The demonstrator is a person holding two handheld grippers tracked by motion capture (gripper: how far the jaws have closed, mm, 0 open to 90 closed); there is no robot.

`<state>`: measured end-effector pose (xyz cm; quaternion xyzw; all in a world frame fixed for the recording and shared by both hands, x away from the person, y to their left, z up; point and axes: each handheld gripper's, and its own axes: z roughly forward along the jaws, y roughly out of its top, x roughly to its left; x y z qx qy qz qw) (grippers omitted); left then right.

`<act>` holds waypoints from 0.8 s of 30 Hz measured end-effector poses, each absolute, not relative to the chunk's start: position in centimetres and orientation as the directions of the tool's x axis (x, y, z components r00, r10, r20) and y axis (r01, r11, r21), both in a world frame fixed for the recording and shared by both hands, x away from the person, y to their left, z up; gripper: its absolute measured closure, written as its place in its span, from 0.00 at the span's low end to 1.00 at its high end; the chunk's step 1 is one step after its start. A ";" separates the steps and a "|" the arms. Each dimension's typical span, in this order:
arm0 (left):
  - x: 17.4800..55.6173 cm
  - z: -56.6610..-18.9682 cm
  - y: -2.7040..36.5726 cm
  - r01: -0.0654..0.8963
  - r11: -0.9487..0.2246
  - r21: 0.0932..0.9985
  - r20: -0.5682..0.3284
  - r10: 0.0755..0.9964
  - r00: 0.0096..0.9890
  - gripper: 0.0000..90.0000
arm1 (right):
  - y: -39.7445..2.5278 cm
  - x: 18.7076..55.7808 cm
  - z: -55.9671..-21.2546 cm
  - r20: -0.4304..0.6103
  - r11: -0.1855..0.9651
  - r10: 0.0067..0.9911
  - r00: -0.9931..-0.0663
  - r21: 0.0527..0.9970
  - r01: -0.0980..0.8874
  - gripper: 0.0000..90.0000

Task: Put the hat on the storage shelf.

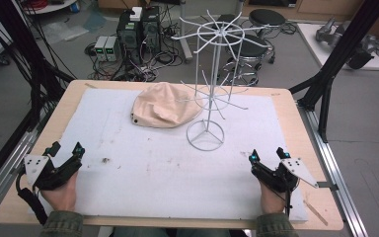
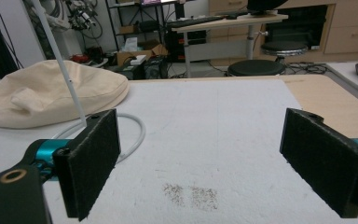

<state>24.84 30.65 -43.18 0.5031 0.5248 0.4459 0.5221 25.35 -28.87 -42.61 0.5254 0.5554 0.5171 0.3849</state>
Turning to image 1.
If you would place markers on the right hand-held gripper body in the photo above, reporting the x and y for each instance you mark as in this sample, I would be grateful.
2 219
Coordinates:
297 169

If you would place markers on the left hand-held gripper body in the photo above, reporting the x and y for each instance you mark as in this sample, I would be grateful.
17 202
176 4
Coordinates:
36 166

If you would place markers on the beige cloth hat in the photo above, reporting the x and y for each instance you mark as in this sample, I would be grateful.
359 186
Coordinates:
164 107

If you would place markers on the person's left hand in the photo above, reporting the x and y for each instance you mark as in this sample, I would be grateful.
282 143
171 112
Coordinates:
60 197

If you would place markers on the person's right hand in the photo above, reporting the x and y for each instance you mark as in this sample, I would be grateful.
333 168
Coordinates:
271 200

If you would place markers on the thin wooden stick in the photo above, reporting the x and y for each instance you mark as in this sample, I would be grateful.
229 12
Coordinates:
316 213

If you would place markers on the white foam mat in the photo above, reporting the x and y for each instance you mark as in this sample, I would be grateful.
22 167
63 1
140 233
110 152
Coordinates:
164 177

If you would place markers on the grey power supply unit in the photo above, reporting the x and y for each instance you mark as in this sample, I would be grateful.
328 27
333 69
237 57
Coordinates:
100 47
112 48

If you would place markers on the white floor platform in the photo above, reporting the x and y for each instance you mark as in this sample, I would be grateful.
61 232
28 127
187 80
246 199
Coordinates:
312 42

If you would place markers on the black computer tower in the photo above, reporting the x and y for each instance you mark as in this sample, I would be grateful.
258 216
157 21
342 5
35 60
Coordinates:
128 38
151 29

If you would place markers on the grey robot figure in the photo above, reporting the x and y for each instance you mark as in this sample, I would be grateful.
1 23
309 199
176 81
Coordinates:
345 38

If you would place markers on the black round stool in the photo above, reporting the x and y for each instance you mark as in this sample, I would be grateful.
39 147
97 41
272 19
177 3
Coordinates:
266 16

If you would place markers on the round white table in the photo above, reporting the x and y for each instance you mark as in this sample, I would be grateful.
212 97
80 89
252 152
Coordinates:
51 6

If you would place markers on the small white box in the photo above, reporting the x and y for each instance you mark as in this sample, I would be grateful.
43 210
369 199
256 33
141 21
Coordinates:
136 14

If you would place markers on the aluminium rail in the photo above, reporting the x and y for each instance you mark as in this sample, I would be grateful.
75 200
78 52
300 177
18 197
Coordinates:
5 166
332 174

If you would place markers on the black metal frame post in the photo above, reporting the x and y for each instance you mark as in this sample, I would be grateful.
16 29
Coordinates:
19 42
339 56

